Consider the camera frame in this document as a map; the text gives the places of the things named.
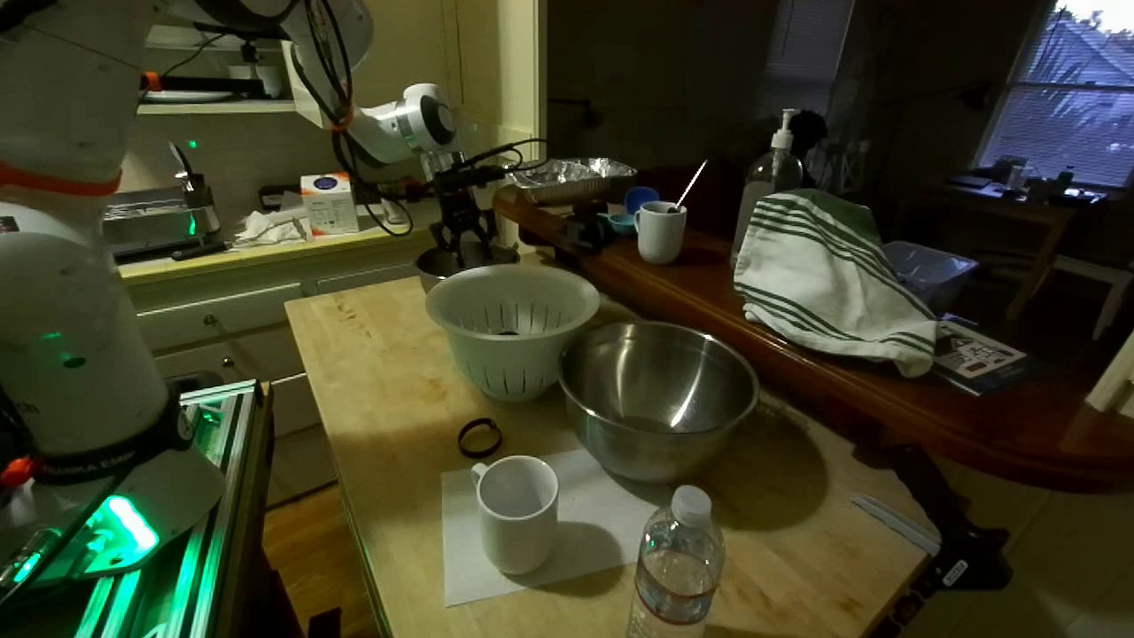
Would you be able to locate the clear soap pump bottle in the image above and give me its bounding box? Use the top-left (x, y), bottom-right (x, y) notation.
top-left (731, 107), bottom-right (813, 257)

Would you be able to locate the aluminium foil tray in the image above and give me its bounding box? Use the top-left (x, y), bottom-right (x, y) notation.
top-left (500, 152), bottom-right (640, 207)

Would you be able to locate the large silver metal bowl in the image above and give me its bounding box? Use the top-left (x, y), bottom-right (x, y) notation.
top-left (557, 315), bottom-right (764, 487)

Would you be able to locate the small teal bowl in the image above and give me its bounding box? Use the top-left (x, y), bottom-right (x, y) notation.
top-left (590, 207), bottom-right (637, 247)

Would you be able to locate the green striped white towel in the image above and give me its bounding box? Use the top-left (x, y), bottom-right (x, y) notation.
top-left (731, 189), bottom-right (943, 381)

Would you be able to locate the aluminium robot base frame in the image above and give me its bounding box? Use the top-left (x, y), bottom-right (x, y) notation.
top-left (0, 376), bottom-right (276, 638)

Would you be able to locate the white plastic colander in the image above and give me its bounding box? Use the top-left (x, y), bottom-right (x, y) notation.
top-left (420, 262), bottom-right (605, 406)

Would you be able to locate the clear plastic container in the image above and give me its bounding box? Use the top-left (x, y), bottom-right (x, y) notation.
top-left (881, 238), bottom-right (985, 311)

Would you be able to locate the white straw in mug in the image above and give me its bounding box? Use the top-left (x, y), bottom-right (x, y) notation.
top-left (669, 158), bottom-right (713, 211)

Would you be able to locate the white ceramic cup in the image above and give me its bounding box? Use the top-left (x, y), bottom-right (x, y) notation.
top-left (468, 455), bottom-right (563, 580)

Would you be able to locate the brown wooden counter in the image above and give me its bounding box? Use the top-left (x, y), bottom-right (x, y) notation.
top-left (491, 179), bottom-right (1134, 497)

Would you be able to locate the blue round bowl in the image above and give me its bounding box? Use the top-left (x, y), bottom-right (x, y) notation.
top-left (621, 183), bottom-right (663, 221)

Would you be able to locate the black device with green light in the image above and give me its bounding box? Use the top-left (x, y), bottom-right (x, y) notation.
top-left (103, 138), bottom-right (232, 267)

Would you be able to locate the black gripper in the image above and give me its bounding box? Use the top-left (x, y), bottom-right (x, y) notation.
top-left (420, 158), bottom-right (502, 257)

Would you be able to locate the black clamp device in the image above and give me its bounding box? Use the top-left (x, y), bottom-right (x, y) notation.
top-left (849, 436), bottom-right (1018, 596)

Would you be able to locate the clear plastic water bottle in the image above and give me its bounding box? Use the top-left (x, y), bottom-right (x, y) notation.
top-left (623, 483), bottom-right (726, 638)

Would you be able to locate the printed magazine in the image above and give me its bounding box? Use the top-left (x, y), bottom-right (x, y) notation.
top-left (930, 315), bottom-right (1033, 402)

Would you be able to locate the window with frame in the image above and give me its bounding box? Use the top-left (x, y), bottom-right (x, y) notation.
top-left (969, 0), bottom-right (1134, 194)

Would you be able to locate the black rubber ring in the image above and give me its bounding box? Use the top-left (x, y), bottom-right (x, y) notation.
top-left (453, 415), bottom-right (510, 462)

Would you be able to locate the white drawer cabinet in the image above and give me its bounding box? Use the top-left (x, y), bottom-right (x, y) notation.
top-left (115, 216), bottom-right (507, 505)

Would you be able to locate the white paper sheet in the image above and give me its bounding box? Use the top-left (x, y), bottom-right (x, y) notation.
top-left (438, 457), bottom-right (659, 609)

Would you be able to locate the white mug with handle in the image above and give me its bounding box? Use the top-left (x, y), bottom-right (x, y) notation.
top-left (635, 198), bottom-right (691, 269)

